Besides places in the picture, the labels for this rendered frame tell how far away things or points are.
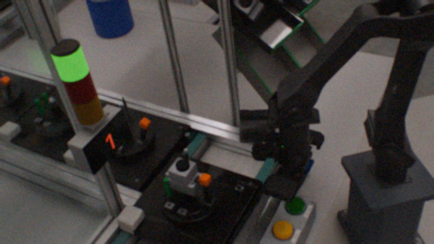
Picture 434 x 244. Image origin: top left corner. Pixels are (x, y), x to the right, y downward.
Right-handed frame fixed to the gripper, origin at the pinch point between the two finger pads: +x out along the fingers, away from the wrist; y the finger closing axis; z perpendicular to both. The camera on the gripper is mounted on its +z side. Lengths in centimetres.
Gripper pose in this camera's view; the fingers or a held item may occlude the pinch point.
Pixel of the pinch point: (294, 179)
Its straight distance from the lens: 104.1
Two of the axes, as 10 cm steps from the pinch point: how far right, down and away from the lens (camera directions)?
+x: 1.2, 7.5, 6.5
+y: -4.8, 6.2, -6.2
